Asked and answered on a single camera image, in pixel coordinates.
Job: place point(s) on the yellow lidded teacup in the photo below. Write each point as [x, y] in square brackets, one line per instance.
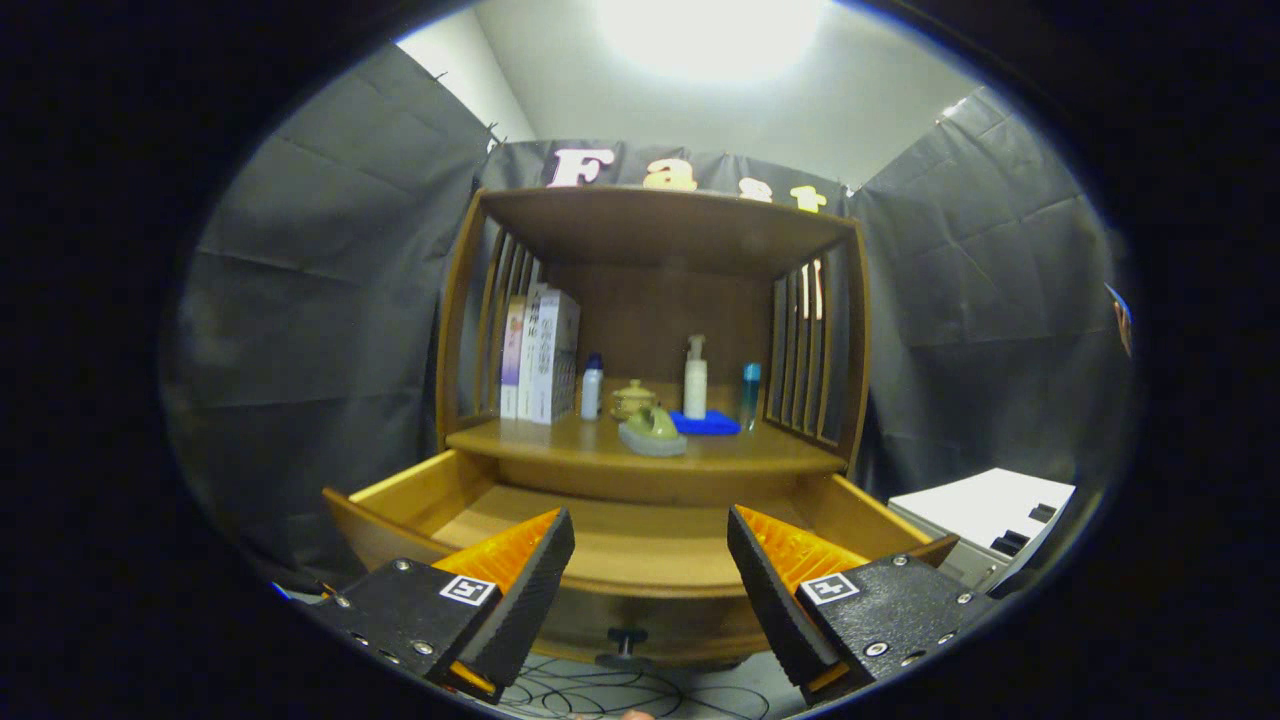
[633, 397]

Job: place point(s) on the purple pink book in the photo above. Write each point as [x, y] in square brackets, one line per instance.
[511, 360]

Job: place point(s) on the thick white patterned book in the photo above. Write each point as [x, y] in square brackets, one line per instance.
[558, 350]

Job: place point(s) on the pale green tape dispenser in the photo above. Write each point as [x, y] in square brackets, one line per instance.
[650, 435]

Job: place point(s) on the wooden countertop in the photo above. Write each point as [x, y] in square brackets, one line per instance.
[560, 440]

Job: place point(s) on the white plastic box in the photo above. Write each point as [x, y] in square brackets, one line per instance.
[970, 515]

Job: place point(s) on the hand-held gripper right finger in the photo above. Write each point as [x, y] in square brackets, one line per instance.
[778, 610]

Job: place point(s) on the wooden drawer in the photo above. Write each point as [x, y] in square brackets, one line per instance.
[620, 540]

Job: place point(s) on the teal bottle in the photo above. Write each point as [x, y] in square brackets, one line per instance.
[750, 395]

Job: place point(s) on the white bottle blue cap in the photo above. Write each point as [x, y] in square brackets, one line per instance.
[592, 392]

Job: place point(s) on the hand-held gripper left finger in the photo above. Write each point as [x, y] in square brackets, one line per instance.
[525, 610]

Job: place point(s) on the black drawer knob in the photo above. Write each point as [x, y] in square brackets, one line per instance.
[625, 640]

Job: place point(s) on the white pump bottle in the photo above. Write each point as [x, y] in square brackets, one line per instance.
[696, 385]

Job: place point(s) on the thin white book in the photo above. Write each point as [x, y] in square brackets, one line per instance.
[527, 350]

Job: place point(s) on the blue folded cloth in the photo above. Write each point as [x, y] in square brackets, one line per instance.
[712, 424]

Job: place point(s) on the brown wooden cabinet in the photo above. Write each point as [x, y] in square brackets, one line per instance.
[660, 230]

